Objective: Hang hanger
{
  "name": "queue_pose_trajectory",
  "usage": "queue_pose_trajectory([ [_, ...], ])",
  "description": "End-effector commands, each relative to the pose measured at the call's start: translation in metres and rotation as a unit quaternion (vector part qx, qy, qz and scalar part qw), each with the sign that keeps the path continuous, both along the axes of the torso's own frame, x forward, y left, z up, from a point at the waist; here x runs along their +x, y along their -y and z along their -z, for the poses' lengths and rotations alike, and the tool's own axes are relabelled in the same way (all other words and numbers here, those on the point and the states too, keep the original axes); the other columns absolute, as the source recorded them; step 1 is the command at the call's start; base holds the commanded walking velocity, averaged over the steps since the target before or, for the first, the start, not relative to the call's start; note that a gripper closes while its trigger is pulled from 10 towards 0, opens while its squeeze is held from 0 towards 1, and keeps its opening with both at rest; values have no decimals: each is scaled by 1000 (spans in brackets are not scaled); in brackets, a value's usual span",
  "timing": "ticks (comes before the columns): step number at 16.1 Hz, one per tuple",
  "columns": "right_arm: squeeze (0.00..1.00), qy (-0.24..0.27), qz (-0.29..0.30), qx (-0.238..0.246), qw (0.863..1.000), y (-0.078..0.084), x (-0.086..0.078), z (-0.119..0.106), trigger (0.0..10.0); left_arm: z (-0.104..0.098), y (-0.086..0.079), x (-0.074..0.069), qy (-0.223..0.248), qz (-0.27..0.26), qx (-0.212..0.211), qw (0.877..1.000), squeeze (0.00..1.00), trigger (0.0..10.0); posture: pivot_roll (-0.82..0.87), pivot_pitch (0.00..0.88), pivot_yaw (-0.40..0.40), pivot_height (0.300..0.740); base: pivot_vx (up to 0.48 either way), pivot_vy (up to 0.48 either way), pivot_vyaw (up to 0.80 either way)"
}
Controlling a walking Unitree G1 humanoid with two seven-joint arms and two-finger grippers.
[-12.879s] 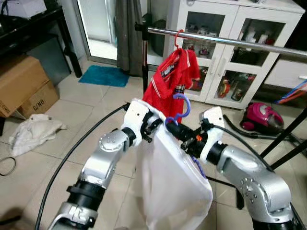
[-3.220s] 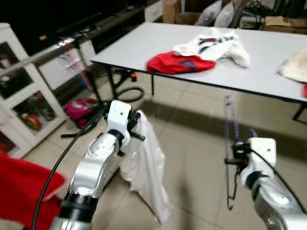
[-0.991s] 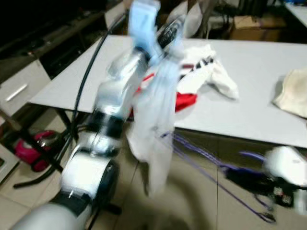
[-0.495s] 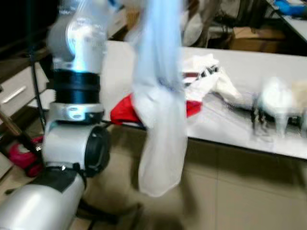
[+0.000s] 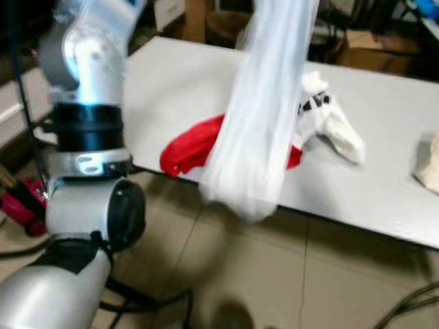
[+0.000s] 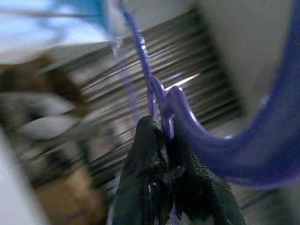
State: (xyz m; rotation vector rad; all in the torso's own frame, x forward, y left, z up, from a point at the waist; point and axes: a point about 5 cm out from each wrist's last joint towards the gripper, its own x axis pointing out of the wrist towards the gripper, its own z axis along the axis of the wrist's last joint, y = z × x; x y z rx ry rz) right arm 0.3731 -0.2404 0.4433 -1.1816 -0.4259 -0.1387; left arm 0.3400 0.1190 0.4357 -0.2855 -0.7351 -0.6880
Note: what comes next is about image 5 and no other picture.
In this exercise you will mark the white thin shirt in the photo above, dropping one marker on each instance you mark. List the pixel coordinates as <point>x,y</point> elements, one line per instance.
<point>254,137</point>

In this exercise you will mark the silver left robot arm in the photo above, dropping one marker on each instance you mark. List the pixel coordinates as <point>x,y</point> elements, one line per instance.
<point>89,68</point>

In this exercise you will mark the large white table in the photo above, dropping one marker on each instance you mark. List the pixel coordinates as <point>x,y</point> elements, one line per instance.
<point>178,82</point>

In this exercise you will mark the brown cardboard box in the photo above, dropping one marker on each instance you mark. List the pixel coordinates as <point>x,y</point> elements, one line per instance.
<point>377,51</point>

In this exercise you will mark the white garment black stripes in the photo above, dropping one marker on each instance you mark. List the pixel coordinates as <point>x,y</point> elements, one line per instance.
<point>336,127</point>

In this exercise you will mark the red garment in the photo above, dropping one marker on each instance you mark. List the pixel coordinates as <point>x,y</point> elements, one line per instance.
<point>188,147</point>

